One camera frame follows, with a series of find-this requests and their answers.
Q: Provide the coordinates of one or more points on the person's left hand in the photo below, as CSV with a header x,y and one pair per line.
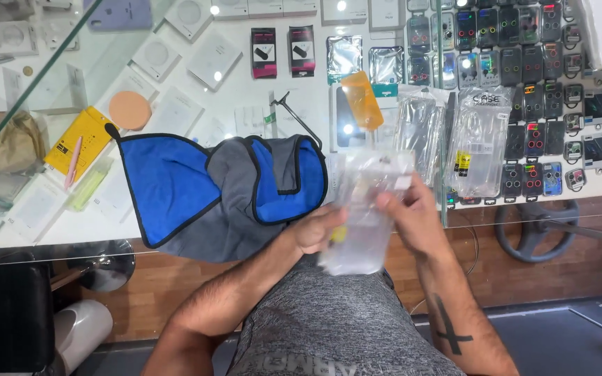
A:
x,y
314,230

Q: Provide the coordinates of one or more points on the person's right hand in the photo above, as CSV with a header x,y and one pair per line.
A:
x,y
418,219

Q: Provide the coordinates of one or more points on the person's left fingers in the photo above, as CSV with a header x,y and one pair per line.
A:
x,y
335,218

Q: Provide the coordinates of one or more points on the person's right fingers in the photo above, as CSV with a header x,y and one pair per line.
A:
x,y
392,201

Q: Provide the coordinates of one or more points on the clear plastic case packet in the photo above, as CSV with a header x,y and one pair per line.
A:
x,y
366,230

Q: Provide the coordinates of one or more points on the narrow clear phone case packet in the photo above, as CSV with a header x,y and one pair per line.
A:
x,y
420,136

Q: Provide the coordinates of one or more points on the white box with black screen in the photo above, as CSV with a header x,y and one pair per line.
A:
x,y
345,130

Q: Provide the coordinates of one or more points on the person's grey shirt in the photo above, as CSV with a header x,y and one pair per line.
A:
x,y
332,324

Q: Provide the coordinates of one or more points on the orange translucent phone case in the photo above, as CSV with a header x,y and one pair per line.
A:
x,y
362,99

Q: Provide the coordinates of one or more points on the wide clear phone case packet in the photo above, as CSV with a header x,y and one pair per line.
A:
x,y
481,141

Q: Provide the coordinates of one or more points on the black round stand base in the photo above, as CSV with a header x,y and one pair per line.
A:
x,y
510,240

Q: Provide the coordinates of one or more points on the silver foil packet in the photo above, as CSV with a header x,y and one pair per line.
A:
x,y
386,65
344,58

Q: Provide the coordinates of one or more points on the blue and grey microfiber cloth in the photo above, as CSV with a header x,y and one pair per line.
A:
x,y
175,193

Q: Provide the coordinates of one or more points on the black and pink box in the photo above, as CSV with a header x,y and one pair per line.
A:
x,y
302,51
264,52

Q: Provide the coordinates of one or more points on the group of white accessory boxes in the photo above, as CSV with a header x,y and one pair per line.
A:
x,y
196,57

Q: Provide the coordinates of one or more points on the chrome stool base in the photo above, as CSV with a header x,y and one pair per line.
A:
x,y
110,266

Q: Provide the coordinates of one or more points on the round peach disc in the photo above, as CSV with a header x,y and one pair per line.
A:
x,y
130,110

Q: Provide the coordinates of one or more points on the green translucent packet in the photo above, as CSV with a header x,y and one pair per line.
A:
x,y
88,185

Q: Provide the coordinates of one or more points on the yellow flat box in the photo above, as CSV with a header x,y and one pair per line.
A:
x,y
84,138

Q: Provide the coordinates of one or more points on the pink pen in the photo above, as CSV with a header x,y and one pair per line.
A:
x,y
73,162

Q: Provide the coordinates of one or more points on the white cylindrical bin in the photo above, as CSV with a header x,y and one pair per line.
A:
x,y
81,331

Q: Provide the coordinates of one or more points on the purple phone case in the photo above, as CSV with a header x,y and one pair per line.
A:
x,y
118,13

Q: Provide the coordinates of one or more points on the brown paper bag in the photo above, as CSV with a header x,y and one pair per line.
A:
x,y
3,141

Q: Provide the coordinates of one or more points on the small bronze coin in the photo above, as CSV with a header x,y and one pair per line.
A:
x,y
27,71

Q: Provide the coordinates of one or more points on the black stool seat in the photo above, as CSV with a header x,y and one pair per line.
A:
x,y
8,318

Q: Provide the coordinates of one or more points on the black metal frame tool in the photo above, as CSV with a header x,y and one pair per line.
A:
x,y
296,117

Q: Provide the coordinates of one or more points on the display of camera lens protectors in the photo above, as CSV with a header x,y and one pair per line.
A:
x,y
531,68

